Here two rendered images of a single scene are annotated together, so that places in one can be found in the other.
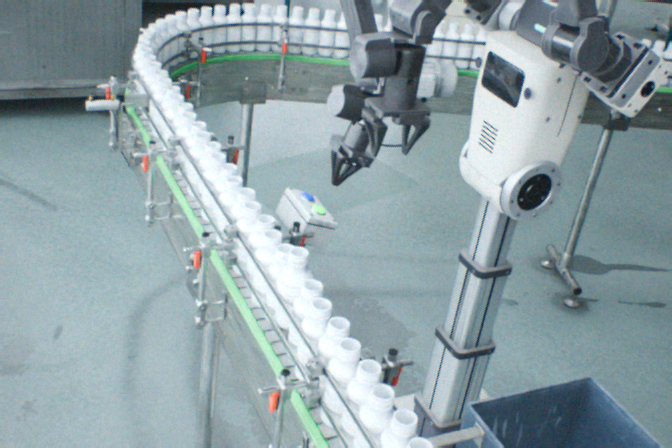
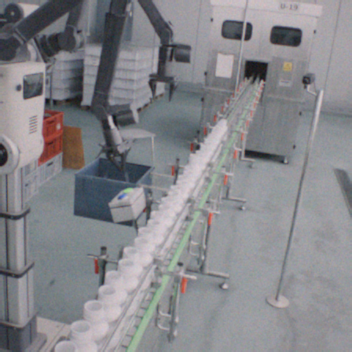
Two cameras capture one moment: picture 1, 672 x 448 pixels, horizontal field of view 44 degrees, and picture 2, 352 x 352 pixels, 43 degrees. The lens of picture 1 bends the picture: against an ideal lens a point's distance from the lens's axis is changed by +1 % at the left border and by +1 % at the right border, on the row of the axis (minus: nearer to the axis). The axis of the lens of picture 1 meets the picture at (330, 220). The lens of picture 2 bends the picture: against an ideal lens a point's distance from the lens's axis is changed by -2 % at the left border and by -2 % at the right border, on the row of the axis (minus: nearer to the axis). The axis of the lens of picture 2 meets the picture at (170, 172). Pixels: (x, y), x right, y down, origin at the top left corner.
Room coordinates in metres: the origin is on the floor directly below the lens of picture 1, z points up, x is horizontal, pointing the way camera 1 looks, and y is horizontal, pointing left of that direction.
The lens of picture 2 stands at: (2.67, 1.08, 1.68)
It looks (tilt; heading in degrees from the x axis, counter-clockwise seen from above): 18 degrees down; 220
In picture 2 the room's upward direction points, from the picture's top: 6 degrees clockwise
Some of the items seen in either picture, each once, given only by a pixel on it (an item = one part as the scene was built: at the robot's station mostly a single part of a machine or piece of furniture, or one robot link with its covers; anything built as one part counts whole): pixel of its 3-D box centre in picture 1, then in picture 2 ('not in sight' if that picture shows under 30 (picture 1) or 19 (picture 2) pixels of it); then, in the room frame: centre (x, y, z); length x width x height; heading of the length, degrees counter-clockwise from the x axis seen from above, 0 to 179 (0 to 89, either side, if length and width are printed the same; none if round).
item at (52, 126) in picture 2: not in sight; (34, 125); (0.18, -2.91, 0.55); 0.61 x 0.41 x 0.22; 32
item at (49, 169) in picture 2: not in sight; (33, 166); (0.18, -2.91, 0.11); 0.61 x 0.41 x 0.22; 32
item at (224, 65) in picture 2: not in sight; (224, 64); (-2.38, -2.44, 1.22); 0.23 x 0.03 x 0.32; 119
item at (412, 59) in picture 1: (404, 60); (167, 53); (1.38, -0.08, 1.57); 0.07 x 0.06 x 0.07; 121
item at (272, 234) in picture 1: (269, 268); (185, 192); (1.42, 0.11, 1.08); 0.06 x 0.06 x 0.17
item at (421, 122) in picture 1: (402, 130); (158, 88); (1.39, -0.10, 1.44); 0.07 x 0.07 x 0.09; 28
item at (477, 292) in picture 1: (469, 321); (13, 253); (1.83, -0.41, 0.74); 0.11 x 0.11 x 0.40; 29
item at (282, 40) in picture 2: not in sight; (257, 76); (-3.26, -2.45, 1.05); 1.60 x 1.40 x 2.10; 29
